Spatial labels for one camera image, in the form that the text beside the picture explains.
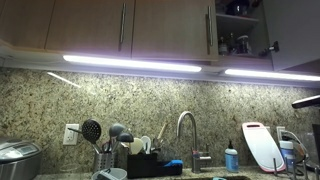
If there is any wooden cabinet door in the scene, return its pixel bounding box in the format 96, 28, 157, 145
44, 0, 136, 58
0, 0, 56, 51
132, 0, 220, 62

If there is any under-cabinet light strip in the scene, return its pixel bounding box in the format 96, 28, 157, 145
224, 68, 320, 83
62, 54, 203, 74

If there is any wooden cabinet body with shelves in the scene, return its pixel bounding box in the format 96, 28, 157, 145
214, 0, 276, 72

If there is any black door hinge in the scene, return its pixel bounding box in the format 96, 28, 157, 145
259, 40, 281, 58

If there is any gray cabinet door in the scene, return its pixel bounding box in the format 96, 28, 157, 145
263, 0, 320, 73

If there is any wooden utensil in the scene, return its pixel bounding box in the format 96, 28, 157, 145
156, 122, 168, 142

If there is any white spoon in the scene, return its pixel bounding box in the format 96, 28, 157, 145
140, 135, 152, 155

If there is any metal cutlery piece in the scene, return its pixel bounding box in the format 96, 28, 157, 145
150, 136, 164, 155

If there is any black ladle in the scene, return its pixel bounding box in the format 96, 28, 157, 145
112, 131, 135, 153

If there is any gray ladle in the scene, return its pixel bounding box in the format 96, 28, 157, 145
107, 122, 127, 153

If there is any cream spoon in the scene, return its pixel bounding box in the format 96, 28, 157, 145
128, 137, 145, 155

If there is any blue sponge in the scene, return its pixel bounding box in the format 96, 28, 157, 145
163, 159, 184, 168

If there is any small dark bottle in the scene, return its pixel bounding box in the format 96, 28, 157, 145
218, 35, 230, 56

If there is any black sink caddy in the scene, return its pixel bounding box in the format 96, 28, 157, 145
126, 152, 184, 179

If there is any black skimmer spoon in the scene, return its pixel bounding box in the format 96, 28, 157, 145
67, 119, 103, 154

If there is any brushed steel faucet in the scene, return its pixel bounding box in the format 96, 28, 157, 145
175, 110, 213, 174

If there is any slim dark bottle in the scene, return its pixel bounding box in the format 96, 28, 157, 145
229, 32, 238, 55

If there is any perforated metal utensil holder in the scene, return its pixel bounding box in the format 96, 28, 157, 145
92, 150, 116, 173

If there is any gray bowl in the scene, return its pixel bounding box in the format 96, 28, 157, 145
91, 167, 128, 180

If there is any glass jar white lid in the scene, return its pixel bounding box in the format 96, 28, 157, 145
237, 34, 253, 55

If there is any blue soap pump bottle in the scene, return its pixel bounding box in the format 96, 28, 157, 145
224, 139, 240, 174

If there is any dark shelf container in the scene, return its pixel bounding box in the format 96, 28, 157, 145
226, 0, 251, 17

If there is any white pink-rimmed cutting board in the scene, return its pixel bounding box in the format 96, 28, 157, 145
241, 122, 287, 173

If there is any white bottle blue label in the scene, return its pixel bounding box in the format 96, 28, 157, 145
278, 140, 296, 166

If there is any metal dish rack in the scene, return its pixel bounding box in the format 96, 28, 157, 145
272, 154, 320, 180

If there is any silver rice cooker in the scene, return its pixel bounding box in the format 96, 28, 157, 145
0, 136, 43, 180

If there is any metal cabinet door handle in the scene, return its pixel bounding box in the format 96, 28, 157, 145
118, 2, 128, 53
205, 5, 215, 56

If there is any white wall outlet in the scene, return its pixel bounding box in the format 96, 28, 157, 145
62, 123, 80, 146
275, 126, 287, 143

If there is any white power cable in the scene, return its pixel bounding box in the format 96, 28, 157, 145
280, 129, 309, 158

